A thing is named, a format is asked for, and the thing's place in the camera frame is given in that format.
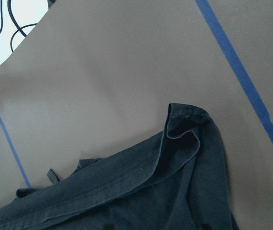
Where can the black t-shirt with logo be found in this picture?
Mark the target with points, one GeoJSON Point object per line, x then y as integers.
{"type": "Point", "coordinates": [175, 180]}

